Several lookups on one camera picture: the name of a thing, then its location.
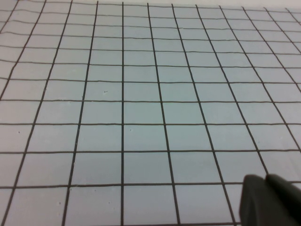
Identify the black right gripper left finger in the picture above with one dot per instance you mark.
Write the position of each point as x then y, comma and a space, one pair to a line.
254, 202

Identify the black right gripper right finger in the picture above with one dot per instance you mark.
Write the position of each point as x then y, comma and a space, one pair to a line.
285, 202

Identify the blue grid pattern tablecloth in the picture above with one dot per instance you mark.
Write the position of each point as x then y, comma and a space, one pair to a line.
141, 113

